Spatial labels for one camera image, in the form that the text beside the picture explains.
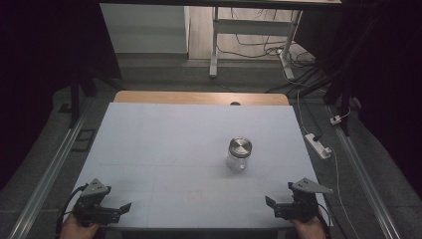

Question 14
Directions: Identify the black curtain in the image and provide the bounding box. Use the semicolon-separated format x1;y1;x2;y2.
0;0;123;192
294;0;422;200

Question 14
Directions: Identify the person's right hand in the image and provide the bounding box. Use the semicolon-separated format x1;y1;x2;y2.
290;212;328;239

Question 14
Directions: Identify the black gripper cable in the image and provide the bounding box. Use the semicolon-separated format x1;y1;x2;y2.
55;183;90;237
315;210;333;239

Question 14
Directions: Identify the clear glass jar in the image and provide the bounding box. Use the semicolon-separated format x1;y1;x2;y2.
225;149;250;173

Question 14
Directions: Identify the thin white cable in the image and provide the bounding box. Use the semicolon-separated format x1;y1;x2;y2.
296;90;313;135

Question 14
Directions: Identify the white desk frame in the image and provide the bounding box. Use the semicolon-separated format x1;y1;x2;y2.
208;6;304;81

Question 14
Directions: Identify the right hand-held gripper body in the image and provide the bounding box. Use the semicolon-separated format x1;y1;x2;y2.
274;177;334;223

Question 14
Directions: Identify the tangle of black cables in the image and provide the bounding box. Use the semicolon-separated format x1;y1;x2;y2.
217;7;327;96

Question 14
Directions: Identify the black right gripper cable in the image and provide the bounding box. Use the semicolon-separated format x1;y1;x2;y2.
315;210;333;239

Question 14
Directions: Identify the white table mat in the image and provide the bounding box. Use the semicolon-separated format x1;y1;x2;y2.
57;102;334;231

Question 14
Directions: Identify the black metal stand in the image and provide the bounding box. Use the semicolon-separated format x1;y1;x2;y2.
68;63;83;129
322;66;353;137

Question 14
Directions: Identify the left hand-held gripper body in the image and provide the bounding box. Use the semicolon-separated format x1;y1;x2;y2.
72;178;122;227

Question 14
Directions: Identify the black floor frame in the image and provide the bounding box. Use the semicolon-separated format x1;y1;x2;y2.
71;128;98;153

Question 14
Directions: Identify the aluminium rail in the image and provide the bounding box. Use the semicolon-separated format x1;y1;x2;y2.
7;109;92;239
325;105;403;239

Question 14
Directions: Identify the silver metal jar lid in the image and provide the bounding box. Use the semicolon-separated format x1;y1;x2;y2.
228;136;254;159

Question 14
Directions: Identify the white power strip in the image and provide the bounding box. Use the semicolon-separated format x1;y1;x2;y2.
304;132;333;160

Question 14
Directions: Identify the person's left hand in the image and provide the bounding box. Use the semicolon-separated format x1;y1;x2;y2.
59;212;102;239

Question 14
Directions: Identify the white power strip cable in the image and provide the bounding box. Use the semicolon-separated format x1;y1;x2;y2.
329;146;362;239

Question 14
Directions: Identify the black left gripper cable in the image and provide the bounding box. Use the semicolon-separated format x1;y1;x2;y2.
55;183;90;237

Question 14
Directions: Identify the white cabinet panel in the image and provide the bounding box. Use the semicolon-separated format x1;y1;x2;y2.
100;3;191;55

